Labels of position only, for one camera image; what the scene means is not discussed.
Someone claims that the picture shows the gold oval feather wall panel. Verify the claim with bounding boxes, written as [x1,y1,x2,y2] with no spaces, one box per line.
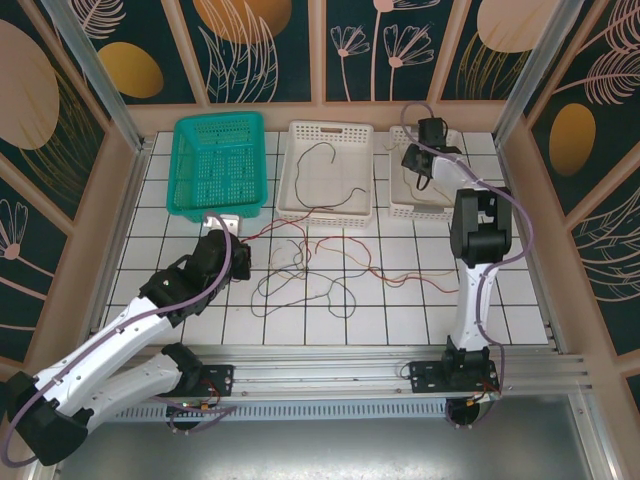
[74,0,207,107]

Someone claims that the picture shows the grey metal base sheet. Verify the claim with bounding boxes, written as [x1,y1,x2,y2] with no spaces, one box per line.
[29,399,621,480]

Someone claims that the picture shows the large white perforated basket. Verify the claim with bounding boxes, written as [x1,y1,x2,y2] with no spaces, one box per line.
[275,119,375,229]

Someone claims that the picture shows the big pink disc wall panel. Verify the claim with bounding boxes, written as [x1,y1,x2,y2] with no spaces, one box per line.
[0,0,110,229]

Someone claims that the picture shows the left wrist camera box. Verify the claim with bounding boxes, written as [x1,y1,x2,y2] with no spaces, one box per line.
[203,213,242,235]

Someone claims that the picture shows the small pink flower wall panel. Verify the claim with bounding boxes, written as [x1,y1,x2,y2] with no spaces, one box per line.
[0,149,76,369]

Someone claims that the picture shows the small white basket grey handles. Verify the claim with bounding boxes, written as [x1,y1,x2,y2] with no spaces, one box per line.
[388,124,474,221]

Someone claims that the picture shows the brown thin wire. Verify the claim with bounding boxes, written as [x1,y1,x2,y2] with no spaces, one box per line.
[268,238,314,281]

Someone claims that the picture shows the pink fern leaves wall panel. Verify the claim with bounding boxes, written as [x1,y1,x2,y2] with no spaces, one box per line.
[567,184,640,359]

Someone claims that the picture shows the red thin wire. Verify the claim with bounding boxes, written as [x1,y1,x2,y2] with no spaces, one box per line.
[238,204,336,251]

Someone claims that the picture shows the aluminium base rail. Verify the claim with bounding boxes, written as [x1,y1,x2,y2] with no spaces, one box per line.
[89,343,594,401]

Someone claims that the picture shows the gold oval pink leaves panel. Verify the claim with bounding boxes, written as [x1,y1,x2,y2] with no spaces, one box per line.
[522,0,640,224]

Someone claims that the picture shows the dark grey thin wire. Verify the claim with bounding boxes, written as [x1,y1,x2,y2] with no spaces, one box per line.
[292,143,370,210]

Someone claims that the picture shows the short purple cable loop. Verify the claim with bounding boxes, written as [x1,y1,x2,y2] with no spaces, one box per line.
[446,398,494,431]
[167,401,240,435]

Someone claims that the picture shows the yellow thin wire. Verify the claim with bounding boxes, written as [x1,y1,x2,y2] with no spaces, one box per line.
[383,139,454,207]

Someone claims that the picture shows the orange circle leaves wall panel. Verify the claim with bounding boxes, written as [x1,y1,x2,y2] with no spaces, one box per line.
[178,0,317,105]

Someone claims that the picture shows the pink circle gold lines panel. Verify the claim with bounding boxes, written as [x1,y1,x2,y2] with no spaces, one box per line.
[437,0,554,104]

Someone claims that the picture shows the pink flowers wall panel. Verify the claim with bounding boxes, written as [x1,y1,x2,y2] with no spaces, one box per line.
[319,0,469,105]

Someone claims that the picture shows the aluminium side rail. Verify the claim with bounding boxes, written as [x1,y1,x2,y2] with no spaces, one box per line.
[88,144,151,339]
[497,142,569,356]

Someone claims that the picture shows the aluminium frame post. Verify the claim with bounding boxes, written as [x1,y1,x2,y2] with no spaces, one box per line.
[42,0,154,156]
[492,0,594,149]

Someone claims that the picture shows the slotted grey cable duct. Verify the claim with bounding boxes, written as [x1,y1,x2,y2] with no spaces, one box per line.
[107,399,454,422]

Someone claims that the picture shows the teal perforated plastic basket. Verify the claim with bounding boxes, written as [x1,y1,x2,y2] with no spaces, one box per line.
[165,110,271,225]

